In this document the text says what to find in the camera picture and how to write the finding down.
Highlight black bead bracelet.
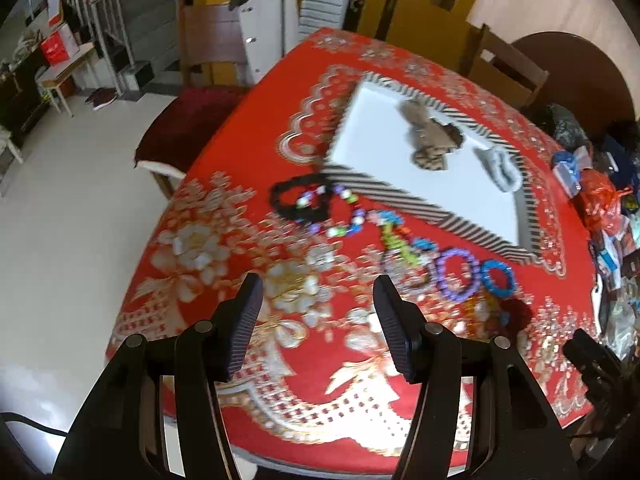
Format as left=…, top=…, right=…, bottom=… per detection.
left=270, top=175, right=333, bottom=224

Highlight metal stair railing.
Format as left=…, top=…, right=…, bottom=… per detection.
left=47, top=0, right=147, bottom=72

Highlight blue packet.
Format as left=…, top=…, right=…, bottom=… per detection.
left=552, top=150, right=584, bottom=196

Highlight orange plastic bag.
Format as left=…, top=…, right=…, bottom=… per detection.
left=575, top=170, right=620, bottom=232

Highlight open-back wooden chair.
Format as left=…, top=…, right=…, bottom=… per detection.
left=467, top=25, right=550, bottom=112

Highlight red bow hair clip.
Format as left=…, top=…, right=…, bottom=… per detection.
left=500, top=297, right=535, bottom=341

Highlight pile of assorted packets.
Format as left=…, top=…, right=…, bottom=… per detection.
left=590, top=125, right=640, bottom=361

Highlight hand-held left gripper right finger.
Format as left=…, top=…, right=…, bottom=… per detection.
left=373, top=275, right=581, bottom=480

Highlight multicolour bead bracelet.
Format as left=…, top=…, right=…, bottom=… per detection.
left=295, top=182, right=369, bottom=239

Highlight striped white tray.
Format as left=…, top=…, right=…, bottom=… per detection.
left=320, top=72, right=543, bottom=267

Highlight white fluffy scrunchie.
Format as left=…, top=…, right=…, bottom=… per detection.
left=475, top=146, right=521, bottom=192

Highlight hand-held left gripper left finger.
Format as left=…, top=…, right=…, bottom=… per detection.
left=52, top=272, right=264, bottom=480

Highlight black plastic bag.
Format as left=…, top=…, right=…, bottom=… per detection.
left=547, top=104, right=595, bottom=152

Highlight red box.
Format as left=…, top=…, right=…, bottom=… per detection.
left=40, top=31, right=81, bottom=66

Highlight white jacket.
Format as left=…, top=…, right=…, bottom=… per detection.
left=230, top=0, right=301, bottom=86

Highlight blue bead bracelet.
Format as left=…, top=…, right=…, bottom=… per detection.
left=481, top=259, right=516, bottom=297

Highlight white plastic chair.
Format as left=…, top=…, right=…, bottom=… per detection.
left=0, top=127, right=24, bottom=164

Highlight black cabinet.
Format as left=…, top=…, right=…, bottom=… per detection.
left=0, top=50, right=52, bottom=147

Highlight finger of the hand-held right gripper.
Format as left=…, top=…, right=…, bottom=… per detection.
left=563, top=329, right=624, bottom=404

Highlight glossy wooden chair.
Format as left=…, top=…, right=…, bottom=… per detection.
left=386, top=0, right=482, bottom=80

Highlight brown wooden chair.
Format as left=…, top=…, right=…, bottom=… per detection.
left=134, top=0, right=262, bottom=201

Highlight dark red shoes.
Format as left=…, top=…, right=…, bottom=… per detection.
left=85, top=87, right=119, bottom=111

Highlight amber bead bracelet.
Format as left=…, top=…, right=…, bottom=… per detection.
left=462, top=294, right=511, bottom=337

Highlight black cable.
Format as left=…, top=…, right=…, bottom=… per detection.
left=0, top=411, right=72, bottom=442

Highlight red floral tablecloth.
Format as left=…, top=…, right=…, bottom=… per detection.
left=105, top=27, right=608, bottom=476

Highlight turquoise green chip bracelet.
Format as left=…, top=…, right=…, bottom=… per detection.
left=375, top=210, right=437, bottom=281

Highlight dark red seat cushion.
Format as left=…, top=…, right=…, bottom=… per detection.
left=134, top=86, right=251, bottom=171

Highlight dark brown round table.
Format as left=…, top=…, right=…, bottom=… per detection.
left=512, top=32, right=632, bottom=128

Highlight beige leopard hair bow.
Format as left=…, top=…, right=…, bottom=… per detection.
left=398, top=101, right=451, bottom=171

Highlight small white table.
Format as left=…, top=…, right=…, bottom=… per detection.
left=36, top=42, right=96, bottom=119

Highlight white bin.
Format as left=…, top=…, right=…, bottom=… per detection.
left=122, top=60, right=154, bottom=92

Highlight purple bead bracelet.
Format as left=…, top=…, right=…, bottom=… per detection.
left=436, top=247, right=480, bottom=301

